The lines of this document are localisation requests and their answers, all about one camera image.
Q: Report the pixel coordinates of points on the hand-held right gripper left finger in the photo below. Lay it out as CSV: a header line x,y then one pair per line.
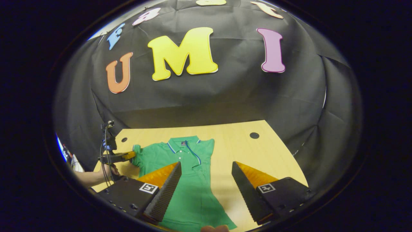
x,y
165,193

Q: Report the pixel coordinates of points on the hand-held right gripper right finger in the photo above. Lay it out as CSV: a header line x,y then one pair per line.
x,y
248,196

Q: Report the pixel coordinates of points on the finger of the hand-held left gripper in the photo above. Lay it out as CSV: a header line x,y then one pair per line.
x,y
120,157

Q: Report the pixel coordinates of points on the green T-shirt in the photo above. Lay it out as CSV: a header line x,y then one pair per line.
x,y
193,193

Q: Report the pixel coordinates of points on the white device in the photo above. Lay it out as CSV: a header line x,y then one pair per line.
x,y
77,164

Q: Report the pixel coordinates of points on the bright computer monitor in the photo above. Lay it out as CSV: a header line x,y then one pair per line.
x,y
61,146

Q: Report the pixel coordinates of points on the black backdrop cloth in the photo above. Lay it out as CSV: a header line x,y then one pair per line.
x,y
225,96

